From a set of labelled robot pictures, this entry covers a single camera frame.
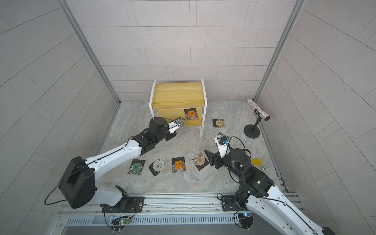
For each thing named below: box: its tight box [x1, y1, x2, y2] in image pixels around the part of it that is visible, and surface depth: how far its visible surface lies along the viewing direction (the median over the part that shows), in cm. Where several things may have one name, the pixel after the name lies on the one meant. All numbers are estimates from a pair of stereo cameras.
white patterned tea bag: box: [148, 157, 168, 177], surface depth 84 cm
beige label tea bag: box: [212, 118, 226, 128], surface depth 105 cm
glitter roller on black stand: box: [243, 95, 271, 139], surface depth 97 cm
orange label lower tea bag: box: [184, 107, 199, 120], surface depth 91 cm
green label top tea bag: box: [127, 158, 146, 176], surface depth 84 cm
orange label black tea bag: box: [171, 156, 187, 173], surface depth 86 cm
